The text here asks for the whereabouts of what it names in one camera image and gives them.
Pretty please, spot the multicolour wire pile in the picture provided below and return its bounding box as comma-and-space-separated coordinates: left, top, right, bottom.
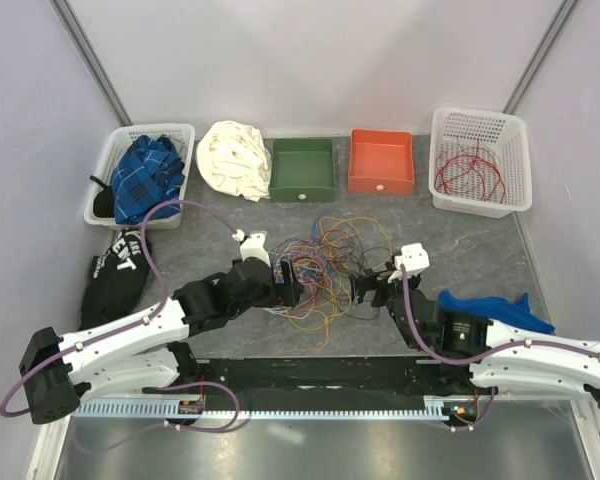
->
264, 213, 397, 351

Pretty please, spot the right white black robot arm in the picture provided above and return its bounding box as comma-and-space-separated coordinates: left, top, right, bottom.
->
349, 269, 600, 409

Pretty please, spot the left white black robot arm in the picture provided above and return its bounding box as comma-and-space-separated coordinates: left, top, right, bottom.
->
19, 257, 304, 425

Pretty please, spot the green drawer box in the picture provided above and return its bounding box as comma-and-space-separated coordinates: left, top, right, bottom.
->
269, 138, 336, 203

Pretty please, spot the orange drawer box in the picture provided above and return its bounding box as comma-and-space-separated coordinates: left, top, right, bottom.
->
348, 129, 415, 196

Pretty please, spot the cream white cloth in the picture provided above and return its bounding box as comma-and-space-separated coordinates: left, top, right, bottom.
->
196, 120, 272, 202

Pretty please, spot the right white plastic basket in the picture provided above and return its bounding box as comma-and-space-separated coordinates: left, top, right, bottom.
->
428, 107, 532, 219

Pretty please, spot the black printed t-shirt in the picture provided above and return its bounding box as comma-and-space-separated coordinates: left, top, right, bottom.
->
80, 229, 150, 330

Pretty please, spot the blue plaid cloth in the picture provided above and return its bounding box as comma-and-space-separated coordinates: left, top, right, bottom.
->
110, 135, 185, 226

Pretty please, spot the black cloth in basket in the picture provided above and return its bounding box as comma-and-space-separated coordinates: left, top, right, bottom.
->
89, 175, 114, 220

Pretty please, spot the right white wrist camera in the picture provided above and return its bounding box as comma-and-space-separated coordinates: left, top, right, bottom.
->
394, 243, 430, 276

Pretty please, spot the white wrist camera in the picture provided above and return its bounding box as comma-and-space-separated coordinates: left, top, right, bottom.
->
394, 243, 430, 276
232, 229, 271, 266

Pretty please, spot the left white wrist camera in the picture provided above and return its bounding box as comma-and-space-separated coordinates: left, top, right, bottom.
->
232, 229, 271, 266

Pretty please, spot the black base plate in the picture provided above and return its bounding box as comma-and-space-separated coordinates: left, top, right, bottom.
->
142, 355, 496, 401

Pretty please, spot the light blue cable duct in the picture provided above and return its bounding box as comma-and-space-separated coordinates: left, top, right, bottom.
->
72, 397, 476, 421

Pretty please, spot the red wire in basket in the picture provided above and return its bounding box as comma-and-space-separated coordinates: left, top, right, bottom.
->
433, 113, 508, 205

